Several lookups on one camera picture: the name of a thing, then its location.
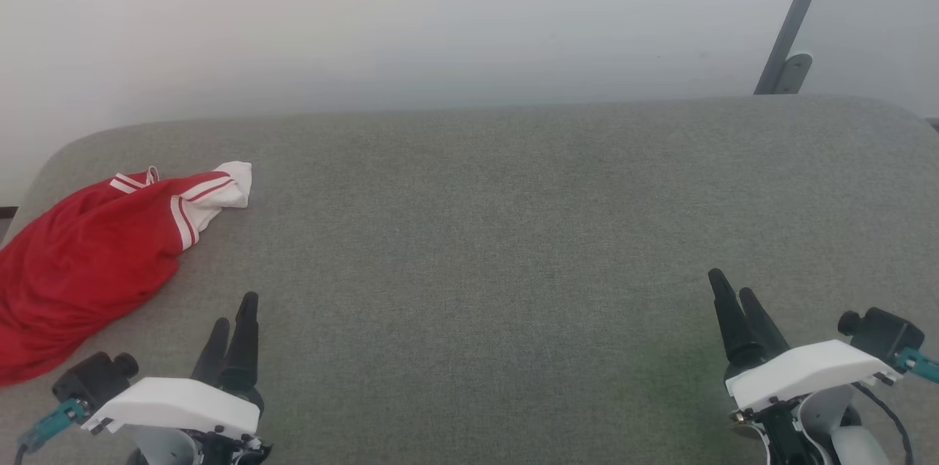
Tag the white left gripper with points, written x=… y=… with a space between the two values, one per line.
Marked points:
x=176 y=403

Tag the red white basketball jersey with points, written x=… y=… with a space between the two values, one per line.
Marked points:
x=81 y=267

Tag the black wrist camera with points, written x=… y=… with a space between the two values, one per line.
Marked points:
x=884 y=333
x=92 y=377

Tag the grey metal post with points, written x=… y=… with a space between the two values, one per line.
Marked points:
x=796 y=17

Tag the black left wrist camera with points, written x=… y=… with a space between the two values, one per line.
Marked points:
x=92 y=377

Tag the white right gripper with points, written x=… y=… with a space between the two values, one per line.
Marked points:
x=807 y=370

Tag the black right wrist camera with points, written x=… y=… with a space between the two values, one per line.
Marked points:
x=884 y=333

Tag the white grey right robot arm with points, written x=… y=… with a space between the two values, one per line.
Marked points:
x=851 y=447

